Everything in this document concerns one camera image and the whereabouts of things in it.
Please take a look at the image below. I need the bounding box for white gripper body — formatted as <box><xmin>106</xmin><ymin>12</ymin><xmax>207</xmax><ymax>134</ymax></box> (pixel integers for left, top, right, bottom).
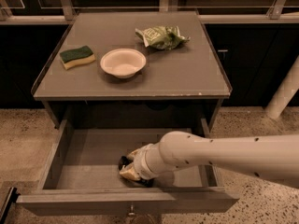
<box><xmin>134</xmin><ymin>144</ymin><xmax>167</xmax><ymax>180</ymax></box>

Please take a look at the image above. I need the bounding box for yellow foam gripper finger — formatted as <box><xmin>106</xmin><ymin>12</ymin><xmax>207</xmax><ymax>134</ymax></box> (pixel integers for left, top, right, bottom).
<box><xmin>120</xmin><ymin>163</ymin><xmax>141</xmax><ymax>181</ymax></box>
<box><xmin>127</xmin><ymin>147</ymin><xmax>145</xmax><ymax>161</ymax></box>

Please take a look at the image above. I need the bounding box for black rxbar chocolate wrapper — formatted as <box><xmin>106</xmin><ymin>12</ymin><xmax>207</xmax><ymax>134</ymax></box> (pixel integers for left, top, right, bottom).
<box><xmin>118</xmin><ymin>156</ymin><xmax>153</xmax><ymax>188</ymax></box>

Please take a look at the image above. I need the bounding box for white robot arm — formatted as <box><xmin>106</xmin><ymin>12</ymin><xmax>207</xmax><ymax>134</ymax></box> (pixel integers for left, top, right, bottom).
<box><xmin>119</xmin><ymin>131</ymin><xmax>299</xmax><ymax>188</ymax></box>

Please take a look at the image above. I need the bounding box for open grey top drawer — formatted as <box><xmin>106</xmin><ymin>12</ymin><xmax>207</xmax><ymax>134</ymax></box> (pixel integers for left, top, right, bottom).
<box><xmin>17</xmin><ymin>120</ymin><xmax>238</xmax><ymax>216</ymax></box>

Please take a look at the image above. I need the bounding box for grey cabinet with counter top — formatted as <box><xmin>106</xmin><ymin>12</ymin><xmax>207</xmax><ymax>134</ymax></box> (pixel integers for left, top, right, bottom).
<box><xmin>33</xmin><ymin>11</ymin><xmax>232</xmax><ymax>124</ymax></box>

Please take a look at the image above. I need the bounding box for white paper bowl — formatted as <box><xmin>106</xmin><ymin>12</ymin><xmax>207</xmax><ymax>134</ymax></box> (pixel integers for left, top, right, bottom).
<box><xmin>100</xmin><ymin>49</ymin><xmax>147</xmax><ymax>78</ymax></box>

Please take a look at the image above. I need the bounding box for green and yellow sponge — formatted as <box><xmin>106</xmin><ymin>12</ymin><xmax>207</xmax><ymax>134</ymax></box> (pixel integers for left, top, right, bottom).
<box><xmin>60</xmin><ymin>46</ymin><xmax>95</xmax><ymax>70</ymax></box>

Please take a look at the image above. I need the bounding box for black bar at left edge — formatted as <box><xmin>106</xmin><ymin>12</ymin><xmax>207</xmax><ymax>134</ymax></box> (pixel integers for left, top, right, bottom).
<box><xmin>0</xmin><ymin>187</ymin><xmax>19</xmax><ymax>224</ymax></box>

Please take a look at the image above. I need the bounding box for green chip bag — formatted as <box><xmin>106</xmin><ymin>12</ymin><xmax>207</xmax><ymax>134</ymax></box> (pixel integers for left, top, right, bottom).
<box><xmin>135</xmin><ymin>26</ymin><xmax>190</xmax><ymax>50</ymax></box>

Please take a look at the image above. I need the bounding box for metal drawer handle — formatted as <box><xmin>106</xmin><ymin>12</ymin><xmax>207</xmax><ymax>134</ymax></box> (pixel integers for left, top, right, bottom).
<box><xmin>127</xmin><ymin>204</ymin><xmax>136</xmax><ymax>217</ymax></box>

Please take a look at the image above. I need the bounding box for metal railing frame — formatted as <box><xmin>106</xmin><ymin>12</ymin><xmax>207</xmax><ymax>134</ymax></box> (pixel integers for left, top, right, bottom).
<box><xmin>0</xmin><ymin>0</ymin><xmax>299</xmax><ymax>24</ymax></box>

